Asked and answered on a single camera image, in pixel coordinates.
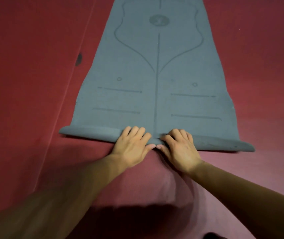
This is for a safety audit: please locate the person's right hand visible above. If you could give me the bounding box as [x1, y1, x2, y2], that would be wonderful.
[156, 129, 203, 175]

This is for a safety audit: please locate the person's left forearm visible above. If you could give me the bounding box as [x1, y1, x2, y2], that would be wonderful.
[0, 154, 130, 239]

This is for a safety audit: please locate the person's right forearm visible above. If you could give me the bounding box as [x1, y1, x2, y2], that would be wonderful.
[189, 161, 284, 239]

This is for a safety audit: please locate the grey yoga mat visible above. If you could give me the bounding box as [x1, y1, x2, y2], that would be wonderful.
[59, 0, 256, 153]

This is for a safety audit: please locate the person's left hand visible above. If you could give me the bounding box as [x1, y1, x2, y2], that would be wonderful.
[109, 126, 156, 169]

